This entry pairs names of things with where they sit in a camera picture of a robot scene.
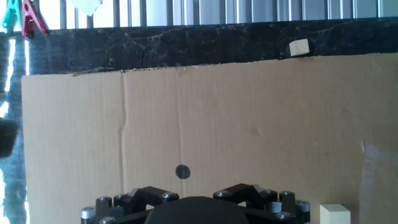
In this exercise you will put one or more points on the brown cardboard sheet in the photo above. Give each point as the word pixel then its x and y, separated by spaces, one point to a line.
pixel 248 124

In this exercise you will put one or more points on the red spring clip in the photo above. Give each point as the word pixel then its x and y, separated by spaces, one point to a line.
pixel 29 15

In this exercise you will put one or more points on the tiny wooden block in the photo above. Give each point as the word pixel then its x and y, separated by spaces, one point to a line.
pixel 299 47

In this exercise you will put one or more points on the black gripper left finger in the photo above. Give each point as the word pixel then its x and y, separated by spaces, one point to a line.
pixel 130 205

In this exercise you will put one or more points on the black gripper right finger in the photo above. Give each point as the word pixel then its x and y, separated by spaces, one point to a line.
pixel 267 202

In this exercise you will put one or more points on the small wooden cube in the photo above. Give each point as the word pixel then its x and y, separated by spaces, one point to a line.
pixel 334 214

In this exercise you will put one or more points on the teal spring clip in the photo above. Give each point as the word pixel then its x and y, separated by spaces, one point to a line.
pixel 11 14

